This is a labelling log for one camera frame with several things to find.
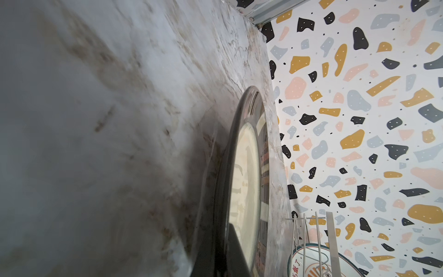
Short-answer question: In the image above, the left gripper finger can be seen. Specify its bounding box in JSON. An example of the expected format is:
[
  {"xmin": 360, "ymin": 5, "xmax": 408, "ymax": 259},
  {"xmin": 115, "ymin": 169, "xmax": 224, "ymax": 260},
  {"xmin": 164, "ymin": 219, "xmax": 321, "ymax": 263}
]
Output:
[{"xmin": 193, "ymin": 232, "xmax": 251, "ymax": 277}]

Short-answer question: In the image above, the dark rimmed cream plate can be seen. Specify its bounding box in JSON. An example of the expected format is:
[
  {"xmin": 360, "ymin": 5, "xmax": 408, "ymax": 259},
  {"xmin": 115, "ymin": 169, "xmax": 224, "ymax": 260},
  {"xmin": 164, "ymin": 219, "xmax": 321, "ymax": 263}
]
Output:
[{"xmin": 209, "ymin": 86, "xmax": 270, "ymax": 277}]

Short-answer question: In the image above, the fruit patterned white plate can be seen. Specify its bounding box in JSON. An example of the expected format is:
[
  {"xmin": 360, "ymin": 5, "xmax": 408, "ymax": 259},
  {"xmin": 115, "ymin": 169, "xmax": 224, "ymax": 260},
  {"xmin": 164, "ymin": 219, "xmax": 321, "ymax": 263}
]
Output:
[{"xmin": 287, "ymin": 244, "xmax": 368, "ymax": 277}]

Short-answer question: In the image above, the wire dish rack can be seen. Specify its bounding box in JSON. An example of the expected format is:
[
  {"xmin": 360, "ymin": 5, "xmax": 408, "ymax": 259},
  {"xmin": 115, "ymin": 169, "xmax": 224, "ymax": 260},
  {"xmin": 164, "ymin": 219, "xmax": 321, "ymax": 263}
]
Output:
[{"xmin": 289, "ymin": 212, "xmax": 341, "ymax": 277}]

